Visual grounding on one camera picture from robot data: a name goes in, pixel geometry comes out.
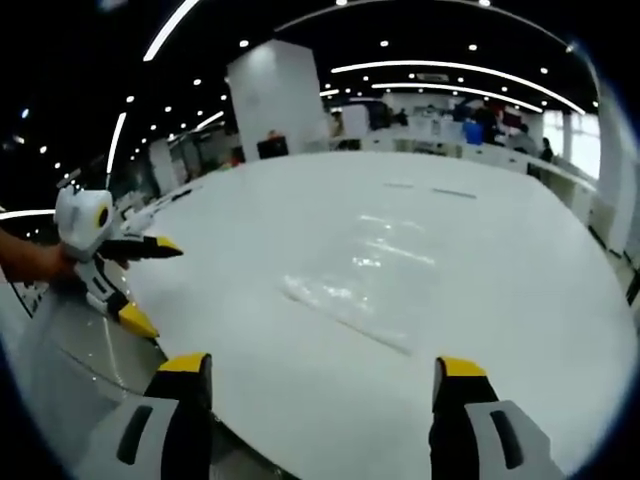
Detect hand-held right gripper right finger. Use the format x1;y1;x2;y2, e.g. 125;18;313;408
428;355;566;480

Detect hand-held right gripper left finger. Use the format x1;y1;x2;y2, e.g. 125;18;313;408
74;351;213;480

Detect clear resealable plastic bag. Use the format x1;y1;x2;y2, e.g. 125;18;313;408
280;212;441;357

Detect white square pillar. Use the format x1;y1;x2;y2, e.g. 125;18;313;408
225;39;332;162

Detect long white counter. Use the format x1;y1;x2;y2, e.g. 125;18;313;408
319;130;601;226

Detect blue chair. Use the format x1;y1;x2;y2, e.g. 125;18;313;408
461;119;485;146

